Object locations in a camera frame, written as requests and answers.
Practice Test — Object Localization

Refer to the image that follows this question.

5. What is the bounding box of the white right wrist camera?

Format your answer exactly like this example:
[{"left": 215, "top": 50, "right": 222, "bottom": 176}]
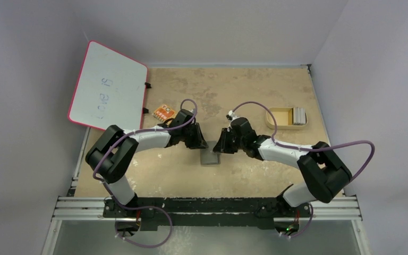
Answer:
[{"left": 226, "top": 110, "right": 239, "bottom": 127}]

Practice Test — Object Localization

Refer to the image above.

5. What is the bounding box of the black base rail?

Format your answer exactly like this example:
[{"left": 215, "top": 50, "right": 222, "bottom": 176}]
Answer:
[{"left": 103, "top": 197, "right": 311, "bottom": 233}]

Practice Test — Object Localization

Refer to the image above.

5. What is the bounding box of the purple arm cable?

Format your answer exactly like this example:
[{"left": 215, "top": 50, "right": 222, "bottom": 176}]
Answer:
[
  {"left": 92, "top": 99, "right": 198, "bottom": 212},
  {"left": 230, "top": 101, "right": 376, "bottom": 184}
]

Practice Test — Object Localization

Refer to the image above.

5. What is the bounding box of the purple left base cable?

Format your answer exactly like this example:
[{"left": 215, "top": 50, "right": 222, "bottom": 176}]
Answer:
[{"left": 114, "top": 206, "right": 175, "bottom": 250}]

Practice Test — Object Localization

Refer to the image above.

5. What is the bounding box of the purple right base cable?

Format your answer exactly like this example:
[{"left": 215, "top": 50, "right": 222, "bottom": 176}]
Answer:
[{"left": 278, "top": 202, "right": 314, "bottom": 240}]

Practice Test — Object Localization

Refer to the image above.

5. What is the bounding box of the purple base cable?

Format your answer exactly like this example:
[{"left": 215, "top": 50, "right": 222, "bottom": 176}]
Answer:
[
  {"left": 278, "top": 202, "right": 314, "bottom": 240},
  {"left": 114, "top": 206, "right": 175, "bottom": 250}
]

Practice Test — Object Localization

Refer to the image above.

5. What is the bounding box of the orange circuit board card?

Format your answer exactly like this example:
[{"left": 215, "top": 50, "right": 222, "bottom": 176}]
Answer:
[{"left": 152, "top": 104, "right": 177, "bottom": 124}]

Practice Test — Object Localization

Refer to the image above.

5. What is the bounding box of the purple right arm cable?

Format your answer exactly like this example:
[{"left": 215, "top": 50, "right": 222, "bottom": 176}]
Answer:
[{"left": 230, "top": 101, "right": 376, "bottom": 184}]

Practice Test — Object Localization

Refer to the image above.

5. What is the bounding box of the beige oval tray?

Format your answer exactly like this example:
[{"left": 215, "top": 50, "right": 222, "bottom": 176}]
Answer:
[{"left": 265, "top": 107, "right": 309, "bottom": 130}]

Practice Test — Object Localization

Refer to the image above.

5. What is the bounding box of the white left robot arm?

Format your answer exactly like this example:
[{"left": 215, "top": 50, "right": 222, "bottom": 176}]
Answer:
[{"left": 85, "top": 109, "right": 208, "bottom": 217}]

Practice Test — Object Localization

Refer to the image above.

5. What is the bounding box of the pink framed whiteboard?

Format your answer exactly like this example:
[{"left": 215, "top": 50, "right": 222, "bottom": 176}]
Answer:
[{"left": 67, "top": 41, "right": 148, "bottom": 130}]

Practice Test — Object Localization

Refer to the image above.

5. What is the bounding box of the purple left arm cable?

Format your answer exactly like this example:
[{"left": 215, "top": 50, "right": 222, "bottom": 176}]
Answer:
[{"left": 92, "top": 99, "right": 198, "bottom": 212}]

